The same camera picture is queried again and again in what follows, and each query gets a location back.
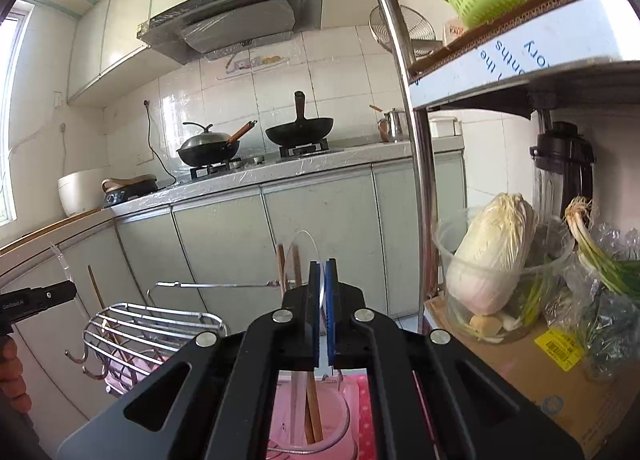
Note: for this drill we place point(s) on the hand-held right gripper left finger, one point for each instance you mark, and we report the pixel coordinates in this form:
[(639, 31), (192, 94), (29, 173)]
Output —
[(314, 310)]

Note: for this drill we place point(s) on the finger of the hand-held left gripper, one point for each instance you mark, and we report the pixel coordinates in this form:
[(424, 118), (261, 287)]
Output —
[(40, 296)]

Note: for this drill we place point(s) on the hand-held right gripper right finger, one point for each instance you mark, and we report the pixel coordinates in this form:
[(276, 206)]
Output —
[(330, 310)]

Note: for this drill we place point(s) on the clear plastic spoon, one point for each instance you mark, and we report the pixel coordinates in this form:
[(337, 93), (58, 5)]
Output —
[(322, 285), (64, 262)]

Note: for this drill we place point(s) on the brown wooden chopstick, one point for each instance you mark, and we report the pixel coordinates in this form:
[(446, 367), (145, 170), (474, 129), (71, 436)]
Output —
[(296, 265), (95, 285), (280, 265)]

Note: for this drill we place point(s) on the tall pink plastic cup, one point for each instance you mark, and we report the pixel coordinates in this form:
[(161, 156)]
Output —
[(335, 415)]

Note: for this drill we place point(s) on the person's left hand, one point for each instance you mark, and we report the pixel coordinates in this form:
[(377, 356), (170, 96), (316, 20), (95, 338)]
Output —
[(9, 365)]

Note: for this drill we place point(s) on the grey kitchen base cabinets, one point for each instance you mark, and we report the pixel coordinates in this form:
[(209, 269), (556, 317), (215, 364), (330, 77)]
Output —
[(320, 220)]

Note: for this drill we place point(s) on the white rice cooker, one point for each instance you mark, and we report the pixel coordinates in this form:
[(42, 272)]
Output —
[(82, 192)]

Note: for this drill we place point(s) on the pink polka dot cloth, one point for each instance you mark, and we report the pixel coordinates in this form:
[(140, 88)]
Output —
[(364, 420)]

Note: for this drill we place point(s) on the metal shelf rack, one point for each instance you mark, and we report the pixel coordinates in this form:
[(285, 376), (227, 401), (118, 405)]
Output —
[(422, 190)]

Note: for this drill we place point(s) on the window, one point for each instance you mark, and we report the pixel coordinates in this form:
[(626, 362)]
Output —
[(7, 140)]

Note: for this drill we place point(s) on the gas stove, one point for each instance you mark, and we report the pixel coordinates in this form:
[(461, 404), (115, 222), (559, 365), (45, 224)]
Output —
[(250, 160)]

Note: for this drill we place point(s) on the napa cabbage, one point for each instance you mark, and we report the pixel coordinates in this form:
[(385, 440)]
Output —
[(490, 255)]

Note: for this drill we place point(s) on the clear plastic container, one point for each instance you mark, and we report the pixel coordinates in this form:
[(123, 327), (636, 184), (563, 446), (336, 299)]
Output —
[(500, 330)]

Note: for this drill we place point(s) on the black open wok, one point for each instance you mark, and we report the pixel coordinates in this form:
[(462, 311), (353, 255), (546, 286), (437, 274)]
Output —
[(300, 132)]

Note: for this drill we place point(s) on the small brown pot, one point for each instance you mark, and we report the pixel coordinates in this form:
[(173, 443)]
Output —
[(383, 130)]

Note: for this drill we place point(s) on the steel kettle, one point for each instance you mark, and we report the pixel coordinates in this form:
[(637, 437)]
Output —
[(396, 127)]

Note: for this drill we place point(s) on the black wok with lid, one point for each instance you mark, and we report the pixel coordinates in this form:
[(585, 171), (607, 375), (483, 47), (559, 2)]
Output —
[(207, 147)]

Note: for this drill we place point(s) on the cardboard box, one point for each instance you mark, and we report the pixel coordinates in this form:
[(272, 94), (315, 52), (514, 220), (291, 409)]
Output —
[(525, 375)]

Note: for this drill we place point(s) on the green onions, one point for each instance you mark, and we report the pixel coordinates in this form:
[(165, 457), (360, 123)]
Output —
[(590, 250)]

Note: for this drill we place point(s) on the plastic bag of greens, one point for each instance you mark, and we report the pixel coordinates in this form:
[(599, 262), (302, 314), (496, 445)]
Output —
[(605, 330)]

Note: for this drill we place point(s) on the blender jar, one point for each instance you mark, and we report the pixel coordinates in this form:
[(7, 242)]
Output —
[(565, 155)]

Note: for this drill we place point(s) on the metal skimmer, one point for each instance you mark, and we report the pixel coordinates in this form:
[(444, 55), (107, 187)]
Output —
[(400, 25)]

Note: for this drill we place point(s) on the orange printed packet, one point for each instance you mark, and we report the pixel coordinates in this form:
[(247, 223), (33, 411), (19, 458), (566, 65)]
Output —
[(452, 32)]

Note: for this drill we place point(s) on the range hood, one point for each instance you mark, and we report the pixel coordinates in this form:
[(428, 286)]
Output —
[(235, 15)]

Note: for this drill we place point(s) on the printed cardboard sheet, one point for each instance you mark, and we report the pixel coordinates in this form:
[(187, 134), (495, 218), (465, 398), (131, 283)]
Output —
[(550, 40)]

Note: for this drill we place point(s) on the white wall socket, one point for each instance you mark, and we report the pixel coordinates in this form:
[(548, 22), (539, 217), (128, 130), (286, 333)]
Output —
[(145, 158)]

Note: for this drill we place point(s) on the glass wall shelf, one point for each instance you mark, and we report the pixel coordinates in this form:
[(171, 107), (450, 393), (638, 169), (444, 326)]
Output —
[(255, 62)]

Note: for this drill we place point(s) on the wall cabinets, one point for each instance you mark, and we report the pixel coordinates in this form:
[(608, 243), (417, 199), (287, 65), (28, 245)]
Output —
[(130, 30)]

